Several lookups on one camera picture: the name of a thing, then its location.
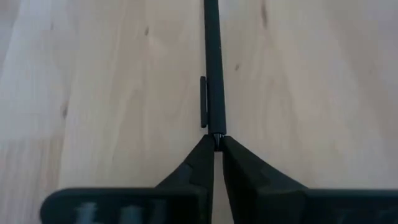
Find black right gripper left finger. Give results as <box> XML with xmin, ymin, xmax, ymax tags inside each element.
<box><xmin>40</xmin><ymin>134</ymin><xmax>215</xmax><ymax>224</ymax></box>

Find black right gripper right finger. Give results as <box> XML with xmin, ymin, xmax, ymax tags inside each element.
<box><xmin>222</xmin><ymin>136</ymin><xmax>398</xmax><ymax>224</ymax></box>

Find black pen white print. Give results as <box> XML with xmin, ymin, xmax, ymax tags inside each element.
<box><xmin>200</xmin><ymin>0</ymin><xmax>228</xmax><ymax>153</ymax></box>

